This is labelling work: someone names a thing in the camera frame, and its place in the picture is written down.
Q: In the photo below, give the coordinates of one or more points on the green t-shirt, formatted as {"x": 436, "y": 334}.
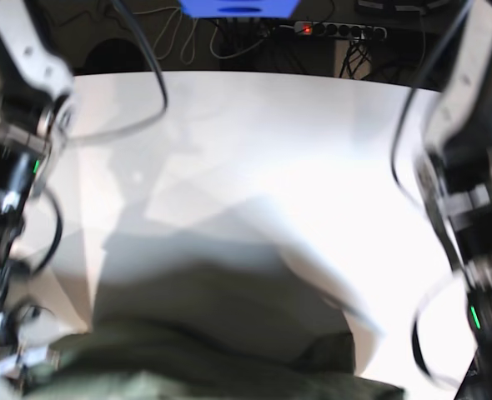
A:
{"x": 206, "y": 331}

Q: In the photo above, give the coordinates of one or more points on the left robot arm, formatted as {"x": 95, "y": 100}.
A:
{"x": 455, "y": 180}

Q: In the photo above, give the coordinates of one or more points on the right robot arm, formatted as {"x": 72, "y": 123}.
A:
{"x": 37, "y": 108}

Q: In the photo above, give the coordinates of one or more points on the blue box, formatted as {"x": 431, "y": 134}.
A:
{"x": 239, "y": 8}

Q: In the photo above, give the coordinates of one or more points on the black power strip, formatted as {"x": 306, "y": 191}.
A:
{"x": 340, "y": 31}

